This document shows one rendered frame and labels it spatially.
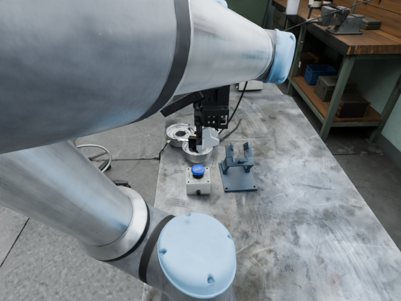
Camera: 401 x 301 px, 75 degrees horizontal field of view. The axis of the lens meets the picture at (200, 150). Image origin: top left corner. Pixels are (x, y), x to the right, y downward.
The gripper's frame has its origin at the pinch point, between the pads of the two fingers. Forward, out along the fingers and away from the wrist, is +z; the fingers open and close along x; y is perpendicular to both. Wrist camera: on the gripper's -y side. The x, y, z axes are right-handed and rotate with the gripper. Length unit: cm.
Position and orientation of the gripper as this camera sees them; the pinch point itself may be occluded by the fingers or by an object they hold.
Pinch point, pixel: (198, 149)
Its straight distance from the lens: 70.6
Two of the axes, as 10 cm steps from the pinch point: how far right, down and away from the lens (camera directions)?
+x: -0.2, -6.1, 7.9
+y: 10.0, -0.1, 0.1
